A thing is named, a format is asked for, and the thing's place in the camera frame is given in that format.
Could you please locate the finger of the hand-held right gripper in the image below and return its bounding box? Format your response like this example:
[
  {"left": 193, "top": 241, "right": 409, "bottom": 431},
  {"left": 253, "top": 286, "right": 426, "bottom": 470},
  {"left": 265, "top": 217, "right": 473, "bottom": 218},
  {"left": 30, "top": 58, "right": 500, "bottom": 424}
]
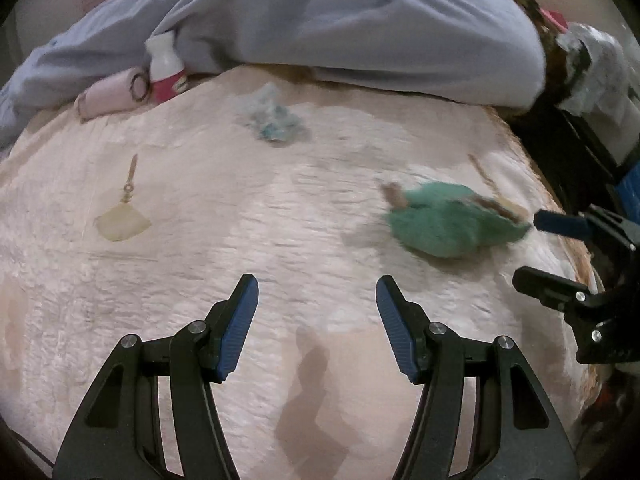
[
  {"left": 534, "top": 205, "right": 640, "bottom": 251},
  {"left": 512, "top": 266, "right": 606, "bottom": 313}
]

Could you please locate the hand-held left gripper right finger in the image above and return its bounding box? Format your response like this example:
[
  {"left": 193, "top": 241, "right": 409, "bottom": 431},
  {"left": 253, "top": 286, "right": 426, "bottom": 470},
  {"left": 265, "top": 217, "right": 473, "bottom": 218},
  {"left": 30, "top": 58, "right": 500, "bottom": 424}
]
[{"left": 375, "top": 275, "right": 581, "bottom": 480}]

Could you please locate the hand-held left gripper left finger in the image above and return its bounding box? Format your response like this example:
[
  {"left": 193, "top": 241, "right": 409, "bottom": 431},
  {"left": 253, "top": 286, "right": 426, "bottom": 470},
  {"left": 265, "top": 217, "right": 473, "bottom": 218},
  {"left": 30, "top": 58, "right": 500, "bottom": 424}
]
[{"left": 52, "top": 273, "right": 260, "bottom": 480}]

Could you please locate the green fuzzy cloth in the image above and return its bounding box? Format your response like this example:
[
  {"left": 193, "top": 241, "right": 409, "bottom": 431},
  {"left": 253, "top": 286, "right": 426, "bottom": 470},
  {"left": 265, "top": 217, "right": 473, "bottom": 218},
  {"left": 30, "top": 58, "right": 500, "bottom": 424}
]
[{"left": 382, "top": 180, "right": 533, "bottom": 260}]

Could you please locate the large white plastic bag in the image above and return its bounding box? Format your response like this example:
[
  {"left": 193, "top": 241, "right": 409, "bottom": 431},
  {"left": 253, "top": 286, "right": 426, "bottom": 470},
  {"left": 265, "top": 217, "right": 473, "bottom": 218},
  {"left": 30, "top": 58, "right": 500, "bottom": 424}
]
[{"left": 555, "top": 22, "right": 640, "bottom": 166}]

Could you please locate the pink pouch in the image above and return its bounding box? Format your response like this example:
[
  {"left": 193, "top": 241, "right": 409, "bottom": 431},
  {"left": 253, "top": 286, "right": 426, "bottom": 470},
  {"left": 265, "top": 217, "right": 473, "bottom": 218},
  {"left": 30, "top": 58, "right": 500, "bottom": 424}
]
[{"left": 75, "top": 67, "right": 151, "bottom": 122}]

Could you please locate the white bottle pink label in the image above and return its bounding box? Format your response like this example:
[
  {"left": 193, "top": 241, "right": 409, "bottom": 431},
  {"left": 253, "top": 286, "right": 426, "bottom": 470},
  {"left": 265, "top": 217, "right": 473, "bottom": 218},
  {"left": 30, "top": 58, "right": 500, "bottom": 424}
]
[{"left": 145, "top": 30, "right": 190, "bottom": 106}]

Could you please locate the grey-blue fleece blanket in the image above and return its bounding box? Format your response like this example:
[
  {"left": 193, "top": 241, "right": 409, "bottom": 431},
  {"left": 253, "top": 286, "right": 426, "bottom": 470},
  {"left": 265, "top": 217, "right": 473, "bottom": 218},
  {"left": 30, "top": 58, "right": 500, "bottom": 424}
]
[{"left": 0, "top": 0, "right": 546, "bottom": 146}]

